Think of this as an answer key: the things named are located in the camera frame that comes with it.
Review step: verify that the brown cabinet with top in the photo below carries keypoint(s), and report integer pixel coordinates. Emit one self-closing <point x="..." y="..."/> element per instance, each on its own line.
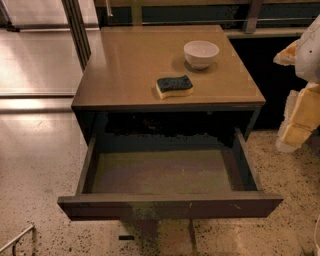
<point x="126" y="62"/>

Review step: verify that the yellow sponge with dark scourer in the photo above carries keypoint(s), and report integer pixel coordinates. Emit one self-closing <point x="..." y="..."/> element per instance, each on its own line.
<point x="174" y="87"/>

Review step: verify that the metal bar bottom left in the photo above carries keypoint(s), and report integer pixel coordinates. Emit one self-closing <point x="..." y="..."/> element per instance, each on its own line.
<point x="13" y="242"/>

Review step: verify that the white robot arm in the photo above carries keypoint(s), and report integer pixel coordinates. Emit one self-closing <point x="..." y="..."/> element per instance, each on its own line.
<point x="307" y="59"/>

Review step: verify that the white ceramic bowl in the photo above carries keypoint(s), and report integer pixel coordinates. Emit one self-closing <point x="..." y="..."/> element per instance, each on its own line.
<point x="200" y="54"/>

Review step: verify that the open dark top drawer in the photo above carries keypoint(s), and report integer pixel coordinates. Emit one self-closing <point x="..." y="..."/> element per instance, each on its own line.
<point x="154" y="177"/>

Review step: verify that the metal railing in background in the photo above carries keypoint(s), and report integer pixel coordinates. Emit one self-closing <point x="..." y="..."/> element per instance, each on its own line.
<point x="245" y="15"/>

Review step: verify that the metal frame post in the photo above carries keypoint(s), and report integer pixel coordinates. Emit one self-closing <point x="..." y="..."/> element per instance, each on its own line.
<point x="78" y="31"/>

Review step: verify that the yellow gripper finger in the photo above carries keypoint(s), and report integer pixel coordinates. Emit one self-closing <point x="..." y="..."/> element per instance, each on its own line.
<point x="286" y="57"/>
<point x="301" y="118"/>

